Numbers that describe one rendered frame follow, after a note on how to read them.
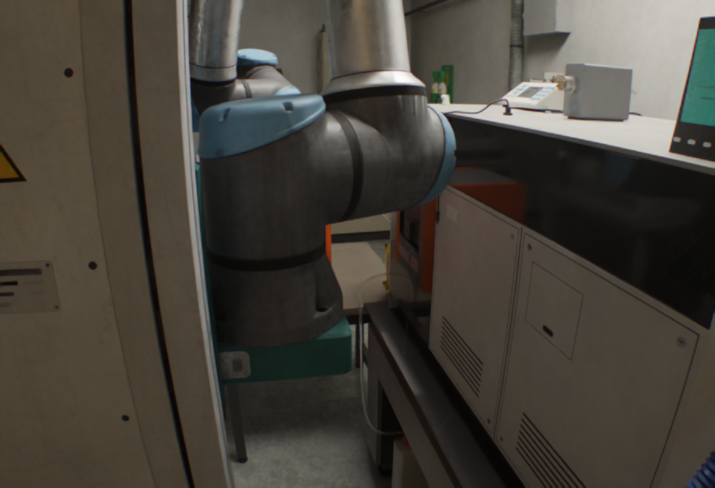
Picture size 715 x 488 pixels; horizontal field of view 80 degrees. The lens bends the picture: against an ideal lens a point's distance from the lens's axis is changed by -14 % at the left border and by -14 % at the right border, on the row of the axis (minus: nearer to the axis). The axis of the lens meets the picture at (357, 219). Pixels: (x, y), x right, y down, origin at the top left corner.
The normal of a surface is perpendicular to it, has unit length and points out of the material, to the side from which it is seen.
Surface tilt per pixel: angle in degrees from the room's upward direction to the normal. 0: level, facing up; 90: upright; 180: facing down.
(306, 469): 0
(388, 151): 70
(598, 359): 90
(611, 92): 90
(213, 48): 110
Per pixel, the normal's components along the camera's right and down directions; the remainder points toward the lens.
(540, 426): -0.98, 0.06
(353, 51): -0.38, 0.17
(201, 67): -0.11, 0.53
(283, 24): 0.22, 0.27
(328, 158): 0.55, -0.11
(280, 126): 0.45, 0.17
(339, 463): 0.00, -0.96
